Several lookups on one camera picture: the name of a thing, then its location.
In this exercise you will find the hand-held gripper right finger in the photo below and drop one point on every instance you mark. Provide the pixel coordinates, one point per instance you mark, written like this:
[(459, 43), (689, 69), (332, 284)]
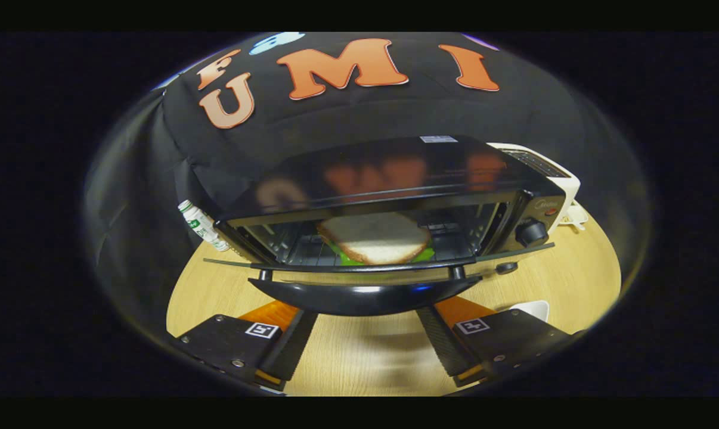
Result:
[(443, 342)]

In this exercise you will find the white bottle with green label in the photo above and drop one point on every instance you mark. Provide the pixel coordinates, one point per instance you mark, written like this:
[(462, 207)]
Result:
[(200, 226)]

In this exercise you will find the white plastic tray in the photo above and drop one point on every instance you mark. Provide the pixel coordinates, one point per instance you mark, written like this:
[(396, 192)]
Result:
[(535, 310)]

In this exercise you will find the white pop-up toaster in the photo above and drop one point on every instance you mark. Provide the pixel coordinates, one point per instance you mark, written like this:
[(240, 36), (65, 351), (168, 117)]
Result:
[(565, 182)]

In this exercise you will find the bread and lettuce sandwich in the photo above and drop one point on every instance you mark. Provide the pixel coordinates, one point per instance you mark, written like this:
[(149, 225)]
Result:
[(377, 238)]

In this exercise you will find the black toaster oven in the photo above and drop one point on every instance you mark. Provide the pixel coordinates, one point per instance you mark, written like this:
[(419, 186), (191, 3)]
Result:
[(365, 173)]

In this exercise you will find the white divided dish with beans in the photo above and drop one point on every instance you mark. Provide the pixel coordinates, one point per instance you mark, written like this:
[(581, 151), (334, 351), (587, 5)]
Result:
[(576, 219)]

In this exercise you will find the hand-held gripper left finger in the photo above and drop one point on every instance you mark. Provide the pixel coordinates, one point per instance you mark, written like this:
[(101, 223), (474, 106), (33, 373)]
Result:
[(294, 348)]

